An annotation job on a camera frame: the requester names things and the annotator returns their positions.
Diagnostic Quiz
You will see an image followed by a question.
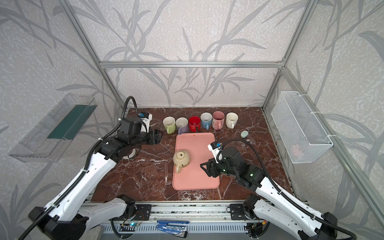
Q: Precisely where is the pink plastic tray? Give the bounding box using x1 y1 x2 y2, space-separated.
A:
173 133 220 191

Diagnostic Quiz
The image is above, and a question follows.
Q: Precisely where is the beige teapot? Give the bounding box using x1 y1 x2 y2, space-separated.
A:
173 150 191 174

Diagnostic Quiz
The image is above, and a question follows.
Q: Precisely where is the green mug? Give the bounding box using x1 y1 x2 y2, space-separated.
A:
163 117 177 135

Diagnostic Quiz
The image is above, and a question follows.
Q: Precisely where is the pink mug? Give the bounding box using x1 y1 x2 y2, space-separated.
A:
212 111 225 130

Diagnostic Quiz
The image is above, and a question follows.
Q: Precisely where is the white mug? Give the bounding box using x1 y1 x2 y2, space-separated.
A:
226 113 239 129

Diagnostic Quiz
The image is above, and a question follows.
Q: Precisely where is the red mug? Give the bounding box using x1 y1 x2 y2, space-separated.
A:
189 116 201 133

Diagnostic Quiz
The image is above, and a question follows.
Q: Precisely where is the blue mug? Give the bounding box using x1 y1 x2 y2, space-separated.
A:
200 112 213 130

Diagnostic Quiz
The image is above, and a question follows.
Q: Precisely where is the purple mug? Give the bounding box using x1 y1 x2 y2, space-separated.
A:
176 117 189 135

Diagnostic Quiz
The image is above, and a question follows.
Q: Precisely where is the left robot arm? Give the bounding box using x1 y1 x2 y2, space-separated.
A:
19 112 164 240

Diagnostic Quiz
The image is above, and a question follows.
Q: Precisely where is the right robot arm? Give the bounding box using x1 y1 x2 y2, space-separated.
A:
200 143 357 240

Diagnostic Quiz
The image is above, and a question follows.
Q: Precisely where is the clear tape roll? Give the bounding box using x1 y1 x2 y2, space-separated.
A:
123 149 138 160

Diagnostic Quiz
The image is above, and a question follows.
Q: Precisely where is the pink object in basket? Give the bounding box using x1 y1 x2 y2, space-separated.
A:
291 145 304 161

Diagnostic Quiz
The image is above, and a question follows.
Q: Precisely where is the blue stapler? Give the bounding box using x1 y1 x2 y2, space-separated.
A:
156 220 190 239

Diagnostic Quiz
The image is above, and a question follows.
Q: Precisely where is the green circuit board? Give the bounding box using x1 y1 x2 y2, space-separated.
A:
121 222 142 228

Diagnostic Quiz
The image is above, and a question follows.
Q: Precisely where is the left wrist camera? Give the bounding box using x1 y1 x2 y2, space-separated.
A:
139 112 153 133

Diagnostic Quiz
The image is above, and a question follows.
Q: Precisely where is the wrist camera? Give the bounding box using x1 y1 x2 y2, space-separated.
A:
139 112 153 133
208 141 223 163

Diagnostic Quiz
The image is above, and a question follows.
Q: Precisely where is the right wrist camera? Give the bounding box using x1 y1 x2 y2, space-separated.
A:
208 141 223 163

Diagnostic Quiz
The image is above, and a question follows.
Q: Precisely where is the aluminium mounting rail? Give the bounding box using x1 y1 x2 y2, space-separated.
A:
62 200 316 225

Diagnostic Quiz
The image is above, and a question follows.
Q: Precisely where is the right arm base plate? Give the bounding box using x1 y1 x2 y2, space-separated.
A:
226 204 248 221

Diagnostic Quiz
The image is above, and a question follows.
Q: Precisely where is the white wire basket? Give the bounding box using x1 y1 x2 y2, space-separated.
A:
271 91 334 164

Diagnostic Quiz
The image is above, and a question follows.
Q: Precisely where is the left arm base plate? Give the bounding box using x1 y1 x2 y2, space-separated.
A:
127 204 152 221

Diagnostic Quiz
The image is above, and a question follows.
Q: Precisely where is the clear plastic wall shelf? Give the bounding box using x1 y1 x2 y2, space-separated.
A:
9 94 97 163

